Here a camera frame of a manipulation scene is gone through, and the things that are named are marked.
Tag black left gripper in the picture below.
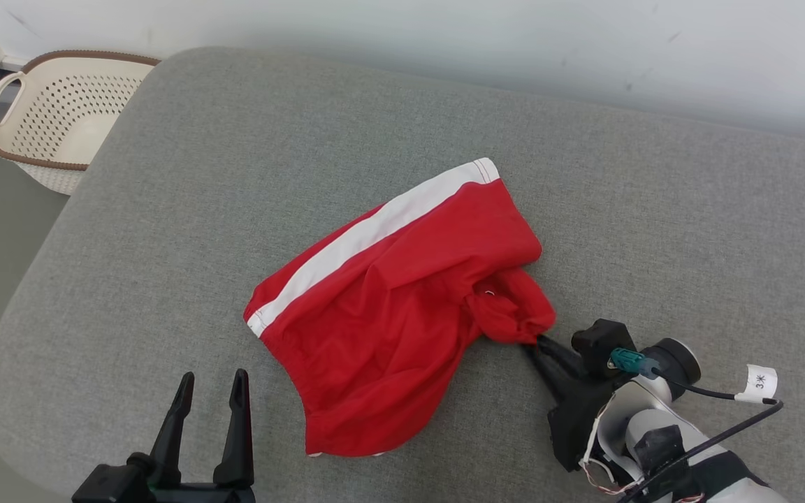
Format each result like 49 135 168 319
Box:
72 369 256 503

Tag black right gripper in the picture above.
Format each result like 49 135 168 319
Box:
521 334 616 472

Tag red shorts with white stripe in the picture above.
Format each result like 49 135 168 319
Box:
244 158 557 458

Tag white paper cable tag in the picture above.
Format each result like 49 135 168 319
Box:
734 365 778 404

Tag cream perforated laundry basket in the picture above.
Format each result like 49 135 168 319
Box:
0 49 161 195

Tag thin red white wires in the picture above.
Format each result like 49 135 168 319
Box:
579 402 704 503

